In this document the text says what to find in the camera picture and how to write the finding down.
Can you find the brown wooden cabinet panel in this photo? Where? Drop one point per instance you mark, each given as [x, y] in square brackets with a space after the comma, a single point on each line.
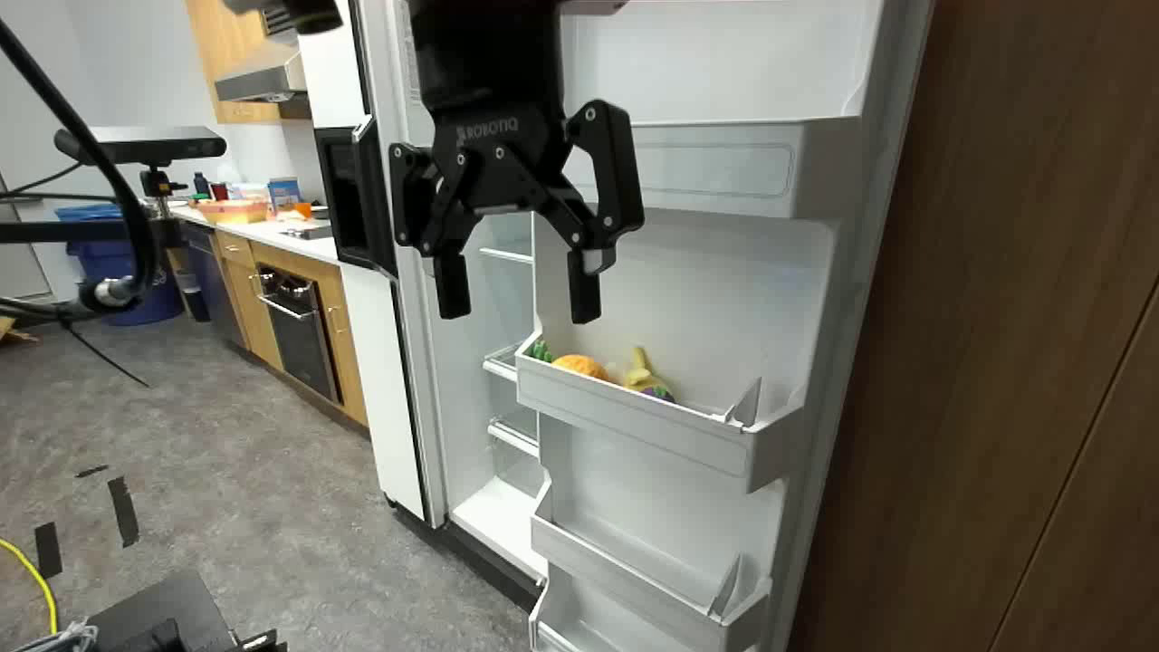
[1027, 363]

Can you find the yellow banana plush toy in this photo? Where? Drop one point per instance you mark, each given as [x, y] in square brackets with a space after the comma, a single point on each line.
[639, 371]

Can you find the orange pineapple plush toy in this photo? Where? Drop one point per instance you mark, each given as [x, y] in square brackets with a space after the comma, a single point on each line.
[580, 363]

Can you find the wooden wall cabinet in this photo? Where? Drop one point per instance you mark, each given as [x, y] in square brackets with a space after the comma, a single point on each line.
[231, 38]

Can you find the black fridge dispenser panel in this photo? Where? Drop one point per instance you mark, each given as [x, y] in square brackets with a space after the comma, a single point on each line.
[355, 194]

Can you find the long black tape strip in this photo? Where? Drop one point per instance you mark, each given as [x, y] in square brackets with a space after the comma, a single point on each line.
[123, 512]

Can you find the blue trash bin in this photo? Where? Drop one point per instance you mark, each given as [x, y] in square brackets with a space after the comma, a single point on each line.
[91, 246]

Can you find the open white fridge door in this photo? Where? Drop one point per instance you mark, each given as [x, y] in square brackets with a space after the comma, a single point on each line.
[700, 289]

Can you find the closed white fridge door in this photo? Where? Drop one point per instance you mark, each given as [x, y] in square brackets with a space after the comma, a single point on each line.
[386, 398]

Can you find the brown cardboard piece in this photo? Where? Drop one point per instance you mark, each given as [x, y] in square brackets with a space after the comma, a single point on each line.
[11, 328]

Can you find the black equipment box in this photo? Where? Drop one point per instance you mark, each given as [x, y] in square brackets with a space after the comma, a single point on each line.
[156, 619]

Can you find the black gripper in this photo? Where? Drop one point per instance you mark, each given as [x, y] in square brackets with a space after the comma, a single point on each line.
[495, 155]

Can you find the steel range hood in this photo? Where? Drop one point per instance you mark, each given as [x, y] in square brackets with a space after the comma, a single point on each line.
[260, 83]

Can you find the black stand pole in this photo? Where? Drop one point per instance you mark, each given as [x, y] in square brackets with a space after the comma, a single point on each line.
[58, 230]

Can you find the black camera bar on stand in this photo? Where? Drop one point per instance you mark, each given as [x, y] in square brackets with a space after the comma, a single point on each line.
[145, 144]

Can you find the wooden kitchen counter cabinet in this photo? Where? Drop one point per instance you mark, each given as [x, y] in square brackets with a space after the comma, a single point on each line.
[240, 301]

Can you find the white door bin holding toys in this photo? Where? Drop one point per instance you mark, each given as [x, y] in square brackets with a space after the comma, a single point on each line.
[628, 422]

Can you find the empty white door bin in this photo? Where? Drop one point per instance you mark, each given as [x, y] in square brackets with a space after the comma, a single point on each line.
[628, 566]
[566, 627]

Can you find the glass fridge shelf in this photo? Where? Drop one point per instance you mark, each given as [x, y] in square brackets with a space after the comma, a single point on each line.
[512, 434]
[502, 363]
[508, 254]

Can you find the grey metal bracket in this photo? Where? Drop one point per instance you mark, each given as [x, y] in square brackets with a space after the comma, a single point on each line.
[58, 637]

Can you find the blue countertop item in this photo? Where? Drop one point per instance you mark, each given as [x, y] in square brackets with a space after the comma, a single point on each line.
[284, 194]

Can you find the white fridge cabinet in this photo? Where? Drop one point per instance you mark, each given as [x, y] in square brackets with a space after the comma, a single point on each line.
[466, 398]

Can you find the covered white door compartment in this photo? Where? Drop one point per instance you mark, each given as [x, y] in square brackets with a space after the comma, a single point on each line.
[746, 167]

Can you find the red countertop item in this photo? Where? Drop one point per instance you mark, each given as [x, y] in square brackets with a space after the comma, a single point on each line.
[217, 189]

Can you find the short black tape strip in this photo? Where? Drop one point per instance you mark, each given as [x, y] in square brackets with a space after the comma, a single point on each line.
[91, 472]

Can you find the black built-in oven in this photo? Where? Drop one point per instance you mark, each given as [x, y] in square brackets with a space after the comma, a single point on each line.
[303, 336]

